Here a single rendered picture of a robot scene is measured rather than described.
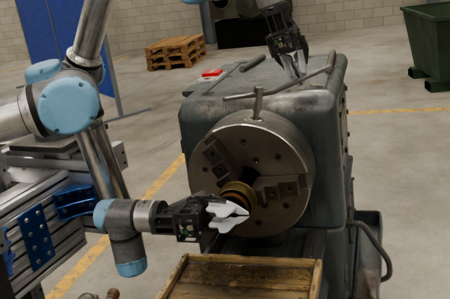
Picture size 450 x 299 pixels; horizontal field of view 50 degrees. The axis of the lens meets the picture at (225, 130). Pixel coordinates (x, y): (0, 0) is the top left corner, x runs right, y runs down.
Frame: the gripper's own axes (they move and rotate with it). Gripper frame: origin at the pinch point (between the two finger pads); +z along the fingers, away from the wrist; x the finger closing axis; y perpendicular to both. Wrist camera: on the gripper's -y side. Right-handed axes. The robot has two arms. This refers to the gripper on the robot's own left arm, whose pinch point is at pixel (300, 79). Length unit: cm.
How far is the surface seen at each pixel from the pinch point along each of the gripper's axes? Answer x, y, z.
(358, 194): -27, -190, 127
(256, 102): -9.0, 13.5, -0.6
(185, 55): -328, -683, 32
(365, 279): -5, -21, 77
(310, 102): 0.5, -0.2, 6.6
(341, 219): -1.3, 0.0, 41.4
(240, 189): -15.0, 27.8, 14.8
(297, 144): -2.9, 13.0, 12.5
